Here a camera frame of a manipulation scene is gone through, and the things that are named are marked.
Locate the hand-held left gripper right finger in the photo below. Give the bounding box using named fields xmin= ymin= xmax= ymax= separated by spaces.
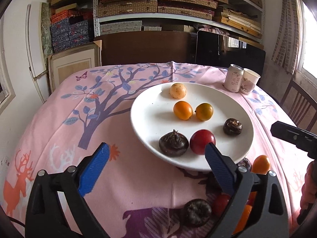
xmin=204 ymin=142 xmax=290 ymax=238

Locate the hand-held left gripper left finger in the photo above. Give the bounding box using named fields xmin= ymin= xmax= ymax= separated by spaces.
xmin=25 ymin=142 xmax=111 ymax=238

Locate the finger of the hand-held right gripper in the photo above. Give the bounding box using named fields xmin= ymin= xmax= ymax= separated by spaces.
xmin=270 ymin=121 xmax=301 ymax=147

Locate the dark water chestnut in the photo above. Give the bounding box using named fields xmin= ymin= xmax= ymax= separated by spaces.
xmin=236 ymin=157 xmax=252 ymax=173
xmin=180 ymin=199 xmax=212 ymax=228
xmin=159 ymin=129 xmax=189 ymax=157
xmin=222 ymin=118 xmax=243 ymax=136

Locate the red cherry tomato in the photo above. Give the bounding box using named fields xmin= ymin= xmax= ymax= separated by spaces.
xmin=212 ymin=194 xmax=232 ymax=216
xmin=190 ymin=129 xmax=216 ymax=155

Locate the orange kumquat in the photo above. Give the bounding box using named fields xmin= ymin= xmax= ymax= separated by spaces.
xmin=233 ymin=203 xmax=253 ymax=233
xmin=173 ymin=101 xmax=193 ymax=121
xmin=251 ymin=155 xmax=270 ymax=175

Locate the white round plate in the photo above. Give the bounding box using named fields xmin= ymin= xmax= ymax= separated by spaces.
xmin=130 ymin=82 xmax=254 ymax=172

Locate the person's right hand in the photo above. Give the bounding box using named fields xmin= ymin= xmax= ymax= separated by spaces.
xmin=304 ymin=161 xmax=317 ymax=219

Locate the dark wooden chair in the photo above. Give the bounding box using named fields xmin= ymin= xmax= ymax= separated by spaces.
xmin=280 ymin=79 xmax=317 ymax=132

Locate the pink printed tablecloth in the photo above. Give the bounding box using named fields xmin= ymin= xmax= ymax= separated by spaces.
xmin=0 ymin=61 xmax=310 ymax=238

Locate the white paper cup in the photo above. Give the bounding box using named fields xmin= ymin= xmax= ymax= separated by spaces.
xmin=239 ymin=68 xmax=261 ymax=96

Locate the green-tinged kumquat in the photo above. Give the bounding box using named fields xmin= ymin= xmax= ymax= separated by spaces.
xmin=195 ymin=103 xmax=214 ymax=122

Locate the white drink can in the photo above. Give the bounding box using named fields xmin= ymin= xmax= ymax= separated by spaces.
xmin=224 ymin=64 xmax=244 ymax=93

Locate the bright window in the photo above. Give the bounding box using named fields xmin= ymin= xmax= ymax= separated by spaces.
xmin=297 ymin=0 xmax=317 ymax=80

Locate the pale yellow round fruit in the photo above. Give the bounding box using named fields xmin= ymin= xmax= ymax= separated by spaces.
xmin=170 ymin=83 xmax=187 ymax=99

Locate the checked curtain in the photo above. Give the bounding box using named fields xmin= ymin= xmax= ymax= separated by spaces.
xmin=271 ymin=0 xmax=304 ymax=75

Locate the black glossy panel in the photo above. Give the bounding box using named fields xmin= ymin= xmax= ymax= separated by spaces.
xmin=195 ymin=31 xmax=266 ymax=75

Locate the white framed window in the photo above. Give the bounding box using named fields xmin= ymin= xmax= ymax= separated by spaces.
xmin=0 ymin=22 xmax=16 ymax=112

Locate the pink folded cloth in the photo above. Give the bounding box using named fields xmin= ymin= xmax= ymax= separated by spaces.
xmin=198 ymin=25 xmax=231 ymax=36

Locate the brown wooden panel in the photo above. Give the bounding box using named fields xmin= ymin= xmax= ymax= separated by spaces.
xmin=94 ymin=30 xmax=196 ymax=66

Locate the stack of blue patterned boxes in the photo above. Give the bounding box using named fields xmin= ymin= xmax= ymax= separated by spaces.
xmin=50 ymin=18 xmax=95 ymax=54

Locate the green marbled board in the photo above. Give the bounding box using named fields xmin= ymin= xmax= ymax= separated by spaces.
xmin=40 ymin=2 xmax=53 ymax=57

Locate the white metal shelf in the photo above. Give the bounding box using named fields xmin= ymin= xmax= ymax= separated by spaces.
xmin=93 ymin=0 xmax=265 ymax=44

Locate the orange patterned box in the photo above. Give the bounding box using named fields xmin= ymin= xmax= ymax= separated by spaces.
xmin=51 ymin=9 xmax=75 ymax=23

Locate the shelf of woven boxes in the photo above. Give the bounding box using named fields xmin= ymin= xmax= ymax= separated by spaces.
xmin=47 ymin=0 xmax=263 ymax=39

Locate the beige picture frame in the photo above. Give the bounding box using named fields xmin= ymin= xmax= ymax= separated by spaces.
xmin=48 ymin=42 xmax=102 ymax=93

